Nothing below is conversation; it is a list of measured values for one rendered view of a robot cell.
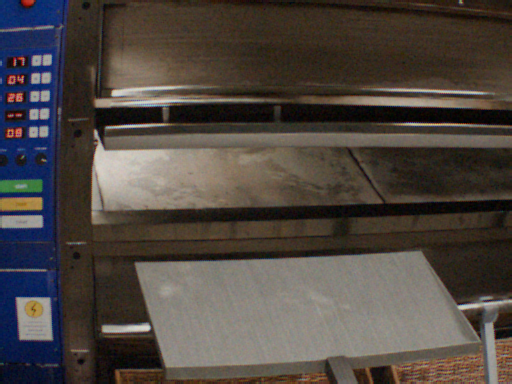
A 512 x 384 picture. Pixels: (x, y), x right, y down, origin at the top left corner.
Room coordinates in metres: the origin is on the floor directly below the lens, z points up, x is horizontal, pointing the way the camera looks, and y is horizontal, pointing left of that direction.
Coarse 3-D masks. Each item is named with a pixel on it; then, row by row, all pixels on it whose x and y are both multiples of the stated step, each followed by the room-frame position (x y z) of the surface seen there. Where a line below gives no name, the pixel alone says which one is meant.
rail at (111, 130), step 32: (128, 128) 1.88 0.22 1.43; (160, 128) 1.89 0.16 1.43; (192, 128) 1.91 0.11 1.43; (224, 128) 1.92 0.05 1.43; (256, 128) 1.93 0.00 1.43; (288, 128) 1.95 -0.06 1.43; (320, 128) 1.96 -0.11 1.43; (352, 128) 1.98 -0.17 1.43; (384, 128) 1.99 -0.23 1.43; (416, 128) 2.01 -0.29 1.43; (448, 128) 2.03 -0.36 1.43; (480, 128) 2.04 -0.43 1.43
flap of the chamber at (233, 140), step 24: (96, 120) 2.03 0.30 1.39; (120, 120) 2.02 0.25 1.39; (144, 120) 2.03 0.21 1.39; (192, 120) 2.03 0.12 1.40; (216, 120) 2.04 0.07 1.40; (240, 120) 2.05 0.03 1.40; (264, 120) 2.06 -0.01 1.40; (312, 120) 2.08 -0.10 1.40; (336, 120) 2.09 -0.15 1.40; (360, 120) 2.11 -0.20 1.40; (384, 120) 2.12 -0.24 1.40; (408, 120) 2.14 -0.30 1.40; (432, 120) 2.16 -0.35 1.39; (456, 120) 2.18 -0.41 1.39; (480, 120) 2.21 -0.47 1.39; (504, 120) 2.23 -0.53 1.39; (120, 144) 1.87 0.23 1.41; (144, 144) 1.88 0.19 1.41; (168, 144) 1.89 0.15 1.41; (192, 144) 1.90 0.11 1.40; (216, 144) 1.91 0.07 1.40; (240, 144) 1.92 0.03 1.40; (264, 144) 1.93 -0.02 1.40; (288, 144) 1.94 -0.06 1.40; (312, 144) 1.95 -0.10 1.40; (336, 144) 1.96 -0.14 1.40; (360, 144) 1.98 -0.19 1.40; (384, 144) 1.99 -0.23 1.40; (408, 144) 2.00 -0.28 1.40; (432, 144) 2.01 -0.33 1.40; (456, 144) 2.02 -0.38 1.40; (480, 144) 2.04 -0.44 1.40; (504, 144) 2.05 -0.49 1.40
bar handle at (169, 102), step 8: (112, 104) 1.92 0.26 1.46; (120, 104) 1.92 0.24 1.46; (128, 104) 1.92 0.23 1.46; (136, 104) 1.93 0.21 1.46; (144, 104) 1.93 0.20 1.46; (152, 104) 1.93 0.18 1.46; (160, 104) 1.94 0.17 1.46; (168, 104) 1.94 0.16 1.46; (176, 104) 1.94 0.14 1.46; (184, 104) 1.95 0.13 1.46; (192, 104) 1.95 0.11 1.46; (200, 104) 1.95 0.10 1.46; (208, 104) 1.96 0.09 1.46; (216, 104) 1.96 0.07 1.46; (224, 104) 1.97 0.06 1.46; (232, 104) 1.97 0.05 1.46; (240, 104) 1.97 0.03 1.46; (248, 104) 1.98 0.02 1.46; (256, 104) 1.98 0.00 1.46; (264, 104) 1.98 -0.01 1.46; (272, 104) 1.99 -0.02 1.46; (280, 104) 1.99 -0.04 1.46; (288, 104) 1.99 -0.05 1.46; (168, 112) 1.94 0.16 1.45; (280, 112) 1.99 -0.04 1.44; (168, 120) 1.94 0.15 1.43
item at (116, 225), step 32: (96, 224) 2.01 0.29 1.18; (128, 224) 2.02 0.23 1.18; (160, 224) 2.04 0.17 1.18; (192, 224) 2.05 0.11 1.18; (224, 224) 2.07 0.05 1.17; (256, 224) 2.08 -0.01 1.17; (288, 224) 2.10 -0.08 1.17; (320, 224) 2.12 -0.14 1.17; (352, 224) 2.13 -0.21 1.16; (384, 224) 2.15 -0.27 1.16; (416, 224) 2.17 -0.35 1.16; (448, 224) 2.19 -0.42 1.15; (480, 224) 2.21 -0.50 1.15
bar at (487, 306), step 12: (480, 300) 1.83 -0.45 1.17; (492, 300) 1.83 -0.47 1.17; (504, 300) 1.83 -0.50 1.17; (468, 312) 1.80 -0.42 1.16; (480, 312) 1.81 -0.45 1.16; (492, 312) 1.80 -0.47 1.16; (108, 324) 1.65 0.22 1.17; (120, 324) 1.66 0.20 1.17; (132, 324) 1.66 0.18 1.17; (144, 324) 1.67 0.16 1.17; (480, 324) 1.82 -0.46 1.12; (492, 324) 1.80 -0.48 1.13; (108, 336) 1.64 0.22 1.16; (120, 336) 1.64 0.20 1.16; (132, 336) 1.65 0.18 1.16; (144, 336) 1.65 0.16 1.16; (492, 336) 1.79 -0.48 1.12; (492, 348) 1.77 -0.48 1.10; (492, 360) 1.75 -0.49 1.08; (492, 372) 1.73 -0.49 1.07
